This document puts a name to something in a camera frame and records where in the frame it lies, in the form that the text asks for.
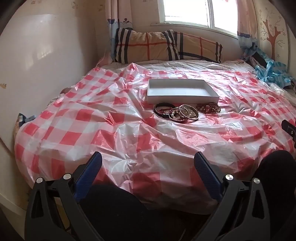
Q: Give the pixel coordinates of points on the red checkered plastic sheet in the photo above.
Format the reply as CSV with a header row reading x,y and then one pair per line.
x,y
115,129

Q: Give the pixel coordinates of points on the clear plastic bag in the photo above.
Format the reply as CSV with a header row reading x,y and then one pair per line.
x,y
278,88

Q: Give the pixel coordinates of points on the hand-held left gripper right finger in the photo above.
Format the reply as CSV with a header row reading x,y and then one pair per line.
x,y
205,173

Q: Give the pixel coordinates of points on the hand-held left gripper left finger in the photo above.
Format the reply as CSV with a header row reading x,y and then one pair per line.
x,y
90,171

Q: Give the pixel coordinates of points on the silver bangle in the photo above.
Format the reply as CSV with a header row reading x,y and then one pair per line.
x,y
172,118
196,114

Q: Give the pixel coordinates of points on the person's left leg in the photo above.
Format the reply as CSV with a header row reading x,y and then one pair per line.
x,y
120,213

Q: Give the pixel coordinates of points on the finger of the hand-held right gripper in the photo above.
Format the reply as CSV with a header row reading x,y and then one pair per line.
x,y
289,129

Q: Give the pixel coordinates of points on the pink patterned curtain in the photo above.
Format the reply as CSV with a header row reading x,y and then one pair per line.
x,y
246,20
120,14

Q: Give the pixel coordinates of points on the window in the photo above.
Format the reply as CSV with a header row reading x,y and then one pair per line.
x,y
196,11

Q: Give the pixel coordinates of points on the dark cloth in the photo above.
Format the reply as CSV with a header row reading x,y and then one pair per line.
x,y
259,59

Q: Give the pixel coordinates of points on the striped white bed sheet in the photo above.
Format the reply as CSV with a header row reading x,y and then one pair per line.
x,y
208,63

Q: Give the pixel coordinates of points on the blue plastic bag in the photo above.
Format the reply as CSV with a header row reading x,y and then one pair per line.
x,y
272,69

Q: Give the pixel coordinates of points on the tree wall sticker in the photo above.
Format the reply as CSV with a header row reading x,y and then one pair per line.
x,y
274,34

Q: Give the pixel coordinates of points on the white cardboard box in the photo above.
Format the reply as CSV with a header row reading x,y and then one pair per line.
x,y
180,89

